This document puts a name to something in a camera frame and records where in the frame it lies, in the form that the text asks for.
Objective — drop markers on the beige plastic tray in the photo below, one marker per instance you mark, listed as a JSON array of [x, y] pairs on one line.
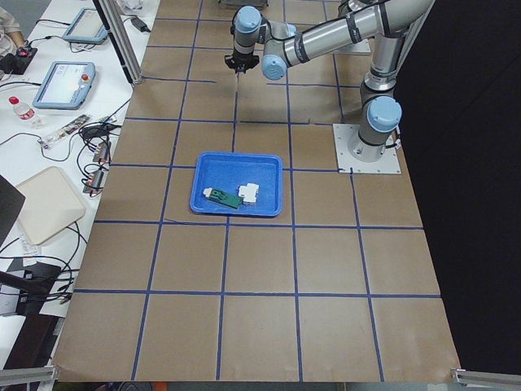
[[51, 204]]

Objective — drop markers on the black power adapter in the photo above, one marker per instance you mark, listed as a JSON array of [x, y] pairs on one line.
[[140, 25]]

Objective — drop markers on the teach pendant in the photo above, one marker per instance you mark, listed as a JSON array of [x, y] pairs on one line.
[[86, 28], [65, 86]]

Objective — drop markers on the far teach pendant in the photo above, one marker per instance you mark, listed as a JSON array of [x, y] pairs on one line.
[[86, 28]]

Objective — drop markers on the red cap plastic bottle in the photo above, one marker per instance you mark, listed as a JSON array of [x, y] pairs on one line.
[[25, 113]]

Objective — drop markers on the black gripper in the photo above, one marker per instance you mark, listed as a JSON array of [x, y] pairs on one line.
[[242, 59]]

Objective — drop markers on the blue plastic tray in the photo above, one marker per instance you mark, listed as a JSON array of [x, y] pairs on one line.
[[227, 171]]

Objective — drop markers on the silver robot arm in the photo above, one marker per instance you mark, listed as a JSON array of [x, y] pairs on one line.
[[277, 46]]

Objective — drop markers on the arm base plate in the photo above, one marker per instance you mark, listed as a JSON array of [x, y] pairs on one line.
[[355, 157]]

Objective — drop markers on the near teach pendant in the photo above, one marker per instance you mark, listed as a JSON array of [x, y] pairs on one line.
[[65, 86]]

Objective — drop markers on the green limit switch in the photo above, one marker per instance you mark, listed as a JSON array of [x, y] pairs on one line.
[[218, 196]]

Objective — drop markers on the aluminium frame post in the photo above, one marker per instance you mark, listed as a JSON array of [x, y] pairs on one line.
[[112, 22]]

